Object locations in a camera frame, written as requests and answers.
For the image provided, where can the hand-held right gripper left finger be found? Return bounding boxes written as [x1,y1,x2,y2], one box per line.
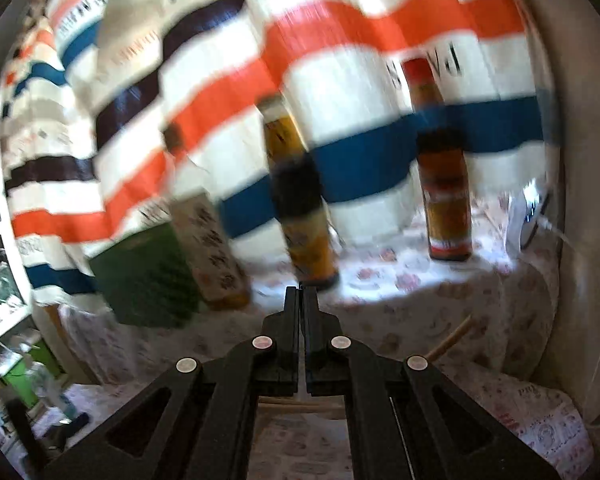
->
[40,286,301,480]

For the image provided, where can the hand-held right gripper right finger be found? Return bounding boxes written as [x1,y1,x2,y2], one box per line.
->
[300,286,563,480]

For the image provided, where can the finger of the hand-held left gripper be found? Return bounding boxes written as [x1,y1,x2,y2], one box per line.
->
[47,411,92,448]

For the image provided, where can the bamboo chopstick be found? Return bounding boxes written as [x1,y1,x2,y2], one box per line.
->
[257,316,476,416]

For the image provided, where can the white trigger spray bottle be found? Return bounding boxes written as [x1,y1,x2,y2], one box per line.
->
[27,357,77,420]

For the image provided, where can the cooking wine bottle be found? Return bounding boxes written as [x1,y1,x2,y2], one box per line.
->
[162,125,253,311]

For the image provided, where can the dark oyster sauce bottle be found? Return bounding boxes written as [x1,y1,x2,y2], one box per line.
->
[256,94,341,291]

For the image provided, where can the green checkered box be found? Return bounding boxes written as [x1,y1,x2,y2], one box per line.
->
[89,222,206,328]

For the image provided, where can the cluttered shelf unit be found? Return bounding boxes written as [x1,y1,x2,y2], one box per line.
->
[0,90,71,461]

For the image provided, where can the red cap sauce bottle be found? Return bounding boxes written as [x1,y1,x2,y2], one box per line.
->
[402,57,475,262]

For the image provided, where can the patchwork print tablecloth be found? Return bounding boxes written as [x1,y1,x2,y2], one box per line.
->
[30,375,596,480]

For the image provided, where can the striped curtain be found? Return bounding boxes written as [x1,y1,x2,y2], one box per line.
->
[0,0,556,306]

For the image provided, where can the wooden frame post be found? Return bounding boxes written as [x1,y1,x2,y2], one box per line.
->
[42,302,98,386]

